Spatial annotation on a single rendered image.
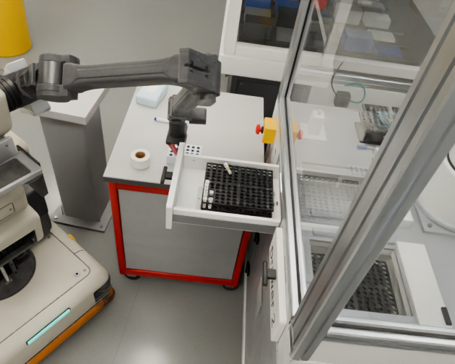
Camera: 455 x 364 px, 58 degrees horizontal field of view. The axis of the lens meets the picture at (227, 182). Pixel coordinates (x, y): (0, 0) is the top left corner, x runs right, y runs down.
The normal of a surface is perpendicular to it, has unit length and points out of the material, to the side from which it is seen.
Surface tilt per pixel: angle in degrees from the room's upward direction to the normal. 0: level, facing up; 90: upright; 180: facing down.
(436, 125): 90
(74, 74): 48
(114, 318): 0
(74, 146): 90
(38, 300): 0
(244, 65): 90
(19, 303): 0
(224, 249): 90
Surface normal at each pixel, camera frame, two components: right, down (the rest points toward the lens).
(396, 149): -0.99, -0.12
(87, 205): -0.15, 0.69
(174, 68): -0.33, -0.05
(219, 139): 0.11, -0.69
